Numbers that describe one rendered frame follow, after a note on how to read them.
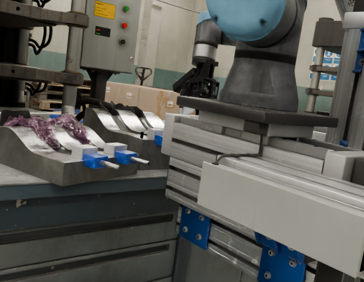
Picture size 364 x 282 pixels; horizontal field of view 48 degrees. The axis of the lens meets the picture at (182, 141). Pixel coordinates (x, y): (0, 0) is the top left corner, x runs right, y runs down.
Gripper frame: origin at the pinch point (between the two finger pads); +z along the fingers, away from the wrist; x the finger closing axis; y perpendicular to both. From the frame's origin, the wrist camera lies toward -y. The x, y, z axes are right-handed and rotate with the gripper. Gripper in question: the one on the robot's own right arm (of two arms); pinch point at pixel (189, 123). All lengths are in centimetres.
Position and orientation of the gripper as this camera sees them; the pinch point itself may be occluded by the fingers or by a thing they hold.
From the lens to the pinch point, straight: 129.6
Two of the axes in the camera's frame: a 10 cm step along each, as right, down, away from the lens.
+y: 6.4, 0.5, -7.6
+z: -1.5, 9.9, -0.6
